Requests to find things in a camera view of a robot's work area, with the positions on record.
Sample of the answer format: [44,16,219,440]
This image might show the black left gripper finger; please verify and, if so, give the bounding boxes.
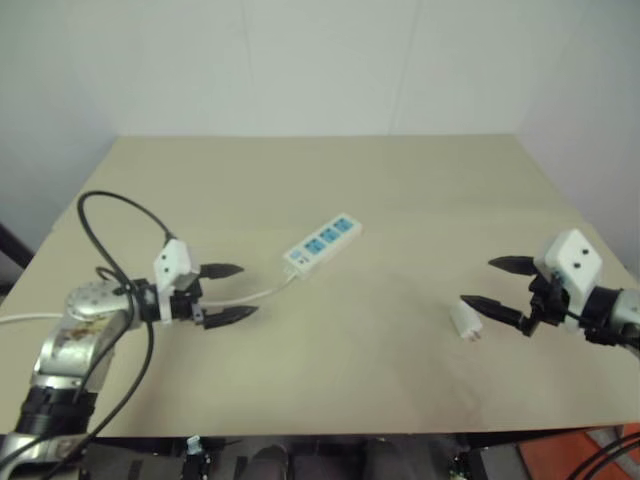
[201,305,261,332]
[199,262,246,281]

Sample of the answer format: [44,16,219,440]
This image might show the dark furniture edge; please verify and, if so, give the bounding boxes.
[0,221,37,297]

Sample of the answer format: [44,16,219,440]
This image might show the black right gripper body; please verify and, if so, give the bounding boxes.
[518,271,572,340]

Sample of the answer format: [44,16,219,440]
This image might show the thick black cable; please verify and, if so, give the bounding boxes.
[563,425,640,480]

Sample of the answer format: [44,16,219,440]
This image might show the orange floor object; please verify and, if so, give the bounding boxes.
[517,425,640,480]

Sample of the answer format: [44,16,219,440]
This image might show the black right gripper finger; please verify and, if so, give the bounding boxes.
[488,255,537,276]
[459,294,523,329]

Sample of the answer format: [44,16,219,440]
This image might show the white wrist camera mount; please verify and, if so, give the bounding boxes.
[152,239,200,324]
[544,228,604,334]

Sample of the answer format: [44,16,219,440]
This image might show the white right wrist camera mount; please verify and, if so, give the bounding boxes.
[544,228,604,334]

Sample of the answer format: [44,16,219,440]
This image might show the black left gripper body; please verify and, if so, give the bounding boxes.
[168,278,207,327]

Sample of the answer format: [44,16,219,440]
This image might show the white power strip blue sockets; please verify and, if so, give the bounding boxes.
[281,213,363,278]

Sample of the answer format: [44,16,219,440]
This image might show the dark rounded shape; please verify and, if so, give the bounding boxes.
[247,442,294,480]

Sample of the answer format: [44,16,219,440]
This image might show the white plug adapter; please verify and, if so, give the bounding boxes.
[449,298,486,344]

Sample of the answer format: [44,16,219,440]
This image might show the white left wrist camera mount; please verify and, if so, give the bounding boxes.
[152,239,200,324]

